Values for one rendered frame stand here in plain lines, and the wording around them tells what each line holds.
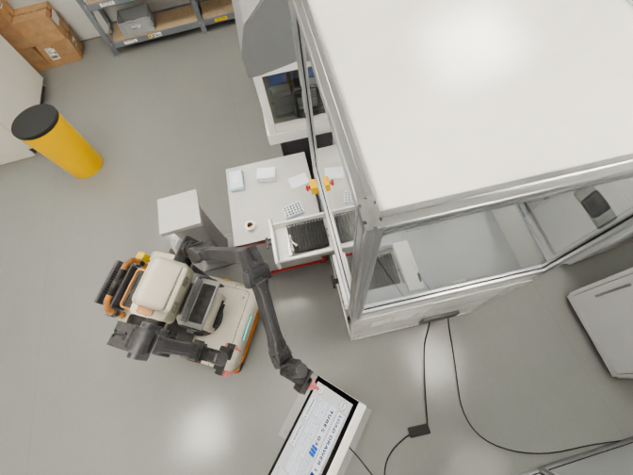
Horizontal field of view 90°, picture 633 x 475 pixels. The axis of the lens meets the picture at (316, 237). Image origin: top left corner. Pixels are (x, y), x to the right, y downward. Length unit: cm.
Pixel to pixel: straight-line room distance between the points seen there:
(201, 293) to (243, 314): 76
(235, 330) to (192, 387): 60
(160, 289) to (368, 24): 122
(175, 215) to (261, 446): 170
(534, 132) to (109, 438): 306
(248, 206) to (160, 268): 90
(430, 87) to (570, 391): 248
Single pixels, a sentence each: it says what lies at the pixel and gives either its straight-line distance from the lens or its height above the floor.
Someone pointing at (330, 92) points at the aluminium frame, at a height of 198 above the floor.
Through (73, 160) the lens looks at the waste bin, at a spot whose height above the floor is 27.
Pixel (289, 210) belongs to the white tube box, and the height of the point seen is 80.
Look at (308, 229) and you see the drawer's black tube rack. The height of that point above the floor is 90.
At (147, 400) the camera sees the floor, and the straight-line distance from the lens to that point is 297.
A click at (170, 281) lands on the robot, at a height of 134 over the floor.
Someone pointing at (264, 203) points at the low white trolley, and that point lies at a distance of 218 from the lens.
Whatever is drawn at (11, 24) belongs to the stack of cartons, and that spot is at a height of 56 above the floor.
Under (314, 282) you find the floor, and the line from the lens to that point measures 270.
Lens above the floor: 257
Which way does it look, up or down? 65 degrees down
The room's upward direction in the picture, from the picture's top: 11 degrees counter-clockwise
